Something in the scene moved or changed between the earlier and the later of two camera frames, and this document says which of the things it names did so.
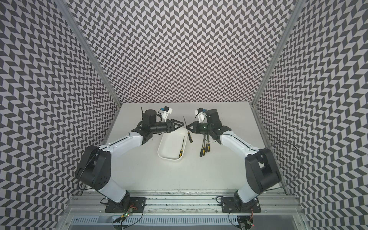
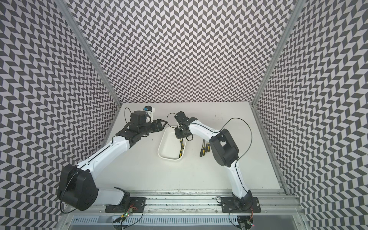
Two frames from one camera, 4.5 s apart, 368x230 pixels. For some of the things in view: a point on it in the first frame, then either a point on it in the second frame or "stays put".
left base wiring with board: [124, 215] stays put
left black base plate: [136, 203] stays put
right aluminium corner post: [298, 6] stays put
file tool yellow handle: [190, 138] → [182, 145]
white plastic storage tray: [171, 143] stays put
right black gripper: [194, 130] → [178, 135]
